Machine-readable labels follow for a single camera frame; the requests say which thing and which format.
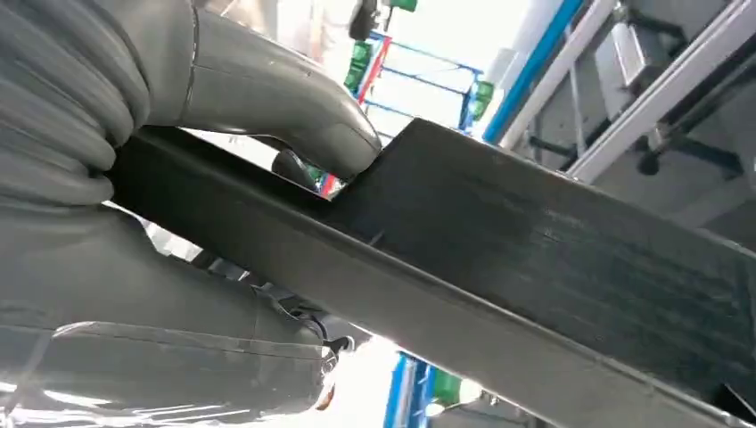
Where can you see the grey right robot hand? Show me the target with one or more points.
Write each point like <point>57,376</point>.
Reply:
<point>147,331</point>

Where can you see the blue tube cart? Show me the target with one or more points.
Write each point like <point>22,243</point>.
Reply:
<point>413,74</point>

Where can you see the blue metal beam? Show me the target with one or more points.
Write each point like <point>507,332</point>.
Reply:
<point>531,71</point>

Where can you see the blue metal post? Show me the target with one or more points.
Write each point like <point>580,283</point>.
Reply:
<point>404,393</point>

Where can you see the aluminium profile frame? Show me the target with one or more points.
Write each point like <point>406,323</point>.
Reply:
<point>644,88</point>

